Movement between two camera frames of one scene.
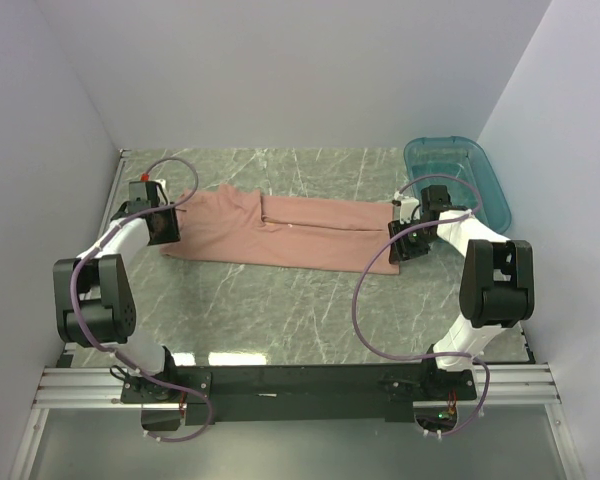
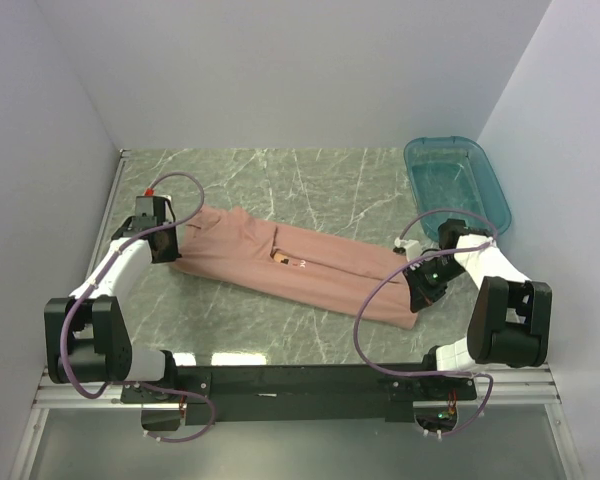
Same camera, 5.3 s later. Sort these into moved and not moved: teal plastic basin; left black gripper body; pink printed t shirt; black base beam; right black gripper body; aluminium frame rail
Moved: pink printed t shirt; left black gripper body; right black gripper body
Not moved: aluminium frame rail; teal plastic basin; black base beam
